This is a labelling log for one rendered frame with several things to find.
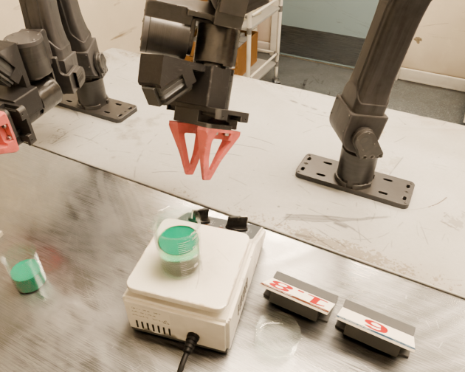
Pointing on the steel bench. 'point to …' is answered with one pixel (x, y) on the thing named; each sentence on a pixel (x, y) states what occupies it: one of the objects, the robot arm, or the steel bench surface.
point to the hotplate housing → (197, 336)
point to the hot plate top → (223, 238)
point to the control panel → (227, 229)
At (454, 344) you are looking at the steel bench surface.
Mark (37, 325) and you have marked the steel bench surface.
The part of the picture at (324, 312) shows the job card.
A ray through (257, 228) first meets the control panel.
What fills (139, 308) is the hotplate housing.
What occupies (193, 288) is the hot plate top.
